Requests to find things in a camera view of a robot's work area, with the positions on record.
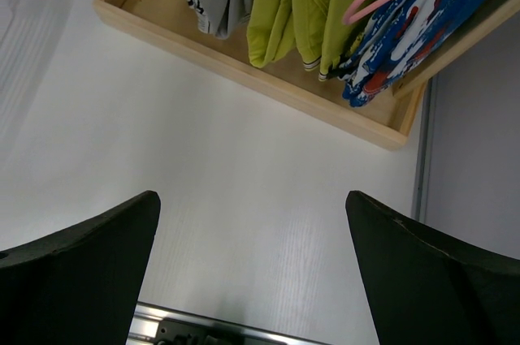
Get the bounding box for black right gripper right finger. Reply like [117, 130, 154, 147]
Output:
[345, 191, 519, 344]

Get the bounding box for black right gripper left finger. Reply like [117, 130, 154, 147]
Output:
[1, 191, 161, 344]

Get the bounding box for blue white red trousers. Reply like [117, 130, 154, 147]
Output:
[333, 0, 487, 107]

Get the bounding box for lime green trousers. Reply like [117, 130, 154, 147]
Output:
[246, 0, 363, 80]

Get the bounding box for wooden clothes rack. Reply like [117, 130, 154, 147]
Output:
[93, 0, 519, 150]

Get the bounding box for aluminium rail base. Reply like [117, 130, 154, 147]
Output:
[126, 302, 314, 344]

